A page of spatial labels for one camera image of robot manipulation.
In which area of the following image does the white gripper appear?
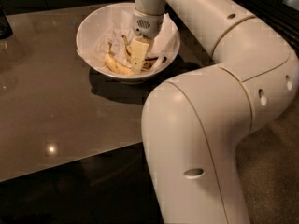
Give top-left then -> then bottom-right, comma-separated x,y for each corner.
131,9 -> 164,74

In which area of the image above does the spotted yellow banana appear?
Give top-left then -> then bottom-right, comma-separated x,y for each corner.
122,35 -> 158,70

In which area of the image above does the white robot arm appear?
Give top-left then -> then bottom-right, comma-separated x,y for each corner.
135,0 -> 299,224

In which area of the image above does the white paper bowl liner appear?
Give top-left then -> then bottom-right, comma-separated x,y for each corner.
76,8 -> 180,77

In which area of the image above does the yellow banana front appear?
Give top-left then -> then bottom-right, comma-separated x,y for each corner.
104,42 -> 133,75

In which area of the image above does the white ceramic bowl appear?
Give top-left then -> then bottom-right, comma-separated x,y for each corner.
76,2 -> 181,85

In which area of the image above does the dark object table corner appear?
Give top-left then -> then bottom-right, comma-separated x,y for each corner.
0,5 -> 13,39

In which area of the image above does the black slatted radiator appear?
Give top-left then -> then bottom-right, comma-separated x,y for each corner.
234,0 -> 299,53

